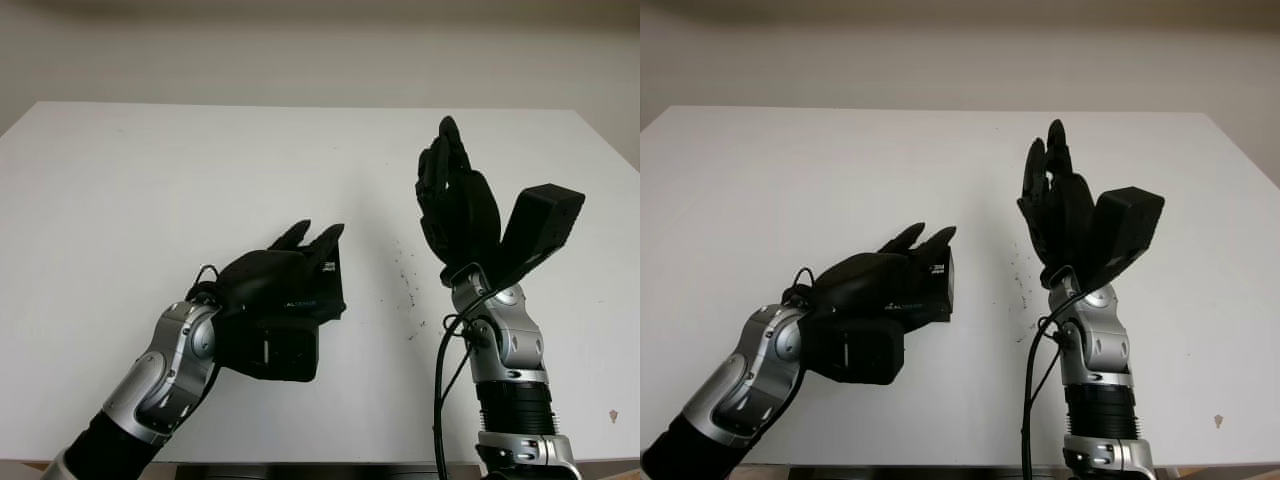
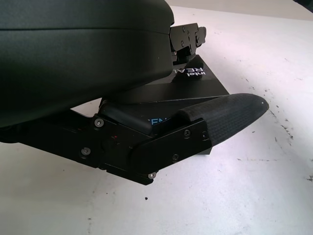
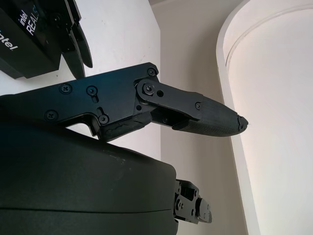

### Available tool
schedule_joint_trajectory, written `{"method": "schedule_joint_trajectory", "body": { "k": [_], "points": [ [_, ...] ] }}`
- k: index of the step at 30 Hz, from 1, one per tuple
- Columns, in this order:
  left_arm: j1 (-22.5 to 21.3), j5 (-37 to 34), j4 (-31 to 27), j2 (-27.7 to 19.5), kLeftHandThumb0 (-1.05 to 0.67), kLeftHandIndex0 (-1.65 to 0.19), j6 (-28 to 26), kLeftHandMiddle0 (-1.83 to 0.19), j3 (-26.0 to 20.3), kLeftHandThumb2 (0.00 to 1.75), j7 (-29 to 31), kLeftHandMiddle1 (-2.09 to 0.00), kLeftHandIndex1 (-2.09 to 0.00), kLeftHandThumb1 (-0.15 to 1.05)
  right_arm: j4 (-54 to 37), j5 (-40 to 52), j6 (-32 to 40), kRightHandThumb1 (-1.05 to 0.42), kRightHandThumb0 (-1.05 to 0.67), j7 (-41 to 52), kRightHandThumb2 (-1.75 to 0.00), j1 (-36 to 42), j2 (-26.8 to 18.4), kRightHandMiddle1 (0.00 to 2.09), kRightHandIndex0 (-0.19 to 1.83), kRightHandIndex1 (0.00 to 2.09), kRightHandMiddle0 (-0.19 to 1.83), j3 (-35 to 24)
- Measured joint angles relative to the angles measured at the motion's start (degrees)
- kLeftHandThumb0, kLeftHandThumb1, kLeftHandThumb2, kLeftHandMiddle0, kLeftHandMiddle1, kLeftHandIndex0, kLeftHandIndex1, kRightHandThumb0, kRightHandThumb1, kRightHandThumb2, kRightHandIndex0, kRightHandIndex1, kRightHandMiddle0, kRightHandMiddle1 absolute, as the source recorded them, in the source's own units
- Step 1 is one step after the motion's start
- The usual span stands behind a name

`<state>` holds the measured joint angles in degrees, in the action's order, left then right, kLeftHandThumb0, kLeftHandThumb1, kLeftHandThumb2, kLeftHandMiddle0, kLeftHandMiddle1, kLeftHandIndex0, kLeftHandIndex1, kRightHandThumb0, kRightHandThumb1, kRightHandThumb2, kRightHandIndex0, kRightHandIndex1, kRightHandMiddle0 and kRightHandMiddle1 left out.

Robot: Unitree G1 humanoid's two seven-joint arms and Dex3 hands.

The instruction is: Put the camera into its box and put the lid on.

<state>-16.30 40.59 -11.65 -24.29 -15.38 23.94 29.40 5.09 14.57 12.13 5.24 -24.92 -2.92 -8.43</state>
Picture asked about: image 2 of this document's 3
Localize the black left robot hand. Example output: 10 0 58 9
0 0 270 186

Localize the black RealSense box lid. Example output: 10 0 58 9
70 54 230 156

